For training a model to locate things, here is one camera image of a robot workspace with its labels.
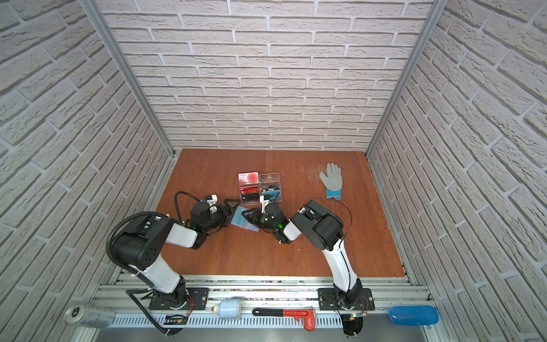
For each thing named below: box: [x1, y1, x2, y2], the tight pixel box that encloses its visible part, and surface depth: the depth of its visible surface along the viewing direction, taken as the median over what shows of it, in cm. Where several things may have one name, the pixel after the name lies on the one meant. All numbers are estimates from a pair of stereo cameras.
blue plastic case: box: [388, 305, 440, 326], surface depth 71 cm
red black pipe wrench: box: [252, 307, 316, 332], surface depth 72 cm
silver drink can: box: [64, 304, 116, 329], surface depth 61 cm
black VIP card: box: [241, 193, 260, 203], surface depth 100 cm
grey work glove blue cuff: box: [319, 162, 343, 200], surface depth 109 cm
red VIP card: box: [239, 186, 260, 194], surface depth 99 cm
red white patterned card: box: [237, 171, 260, 186], surface depth 99 cm
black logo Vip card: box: [262, 184, 280, 192], surface depth 101 cm
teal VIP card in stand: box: [261, 190, 282, 202], surface depth 100 cm
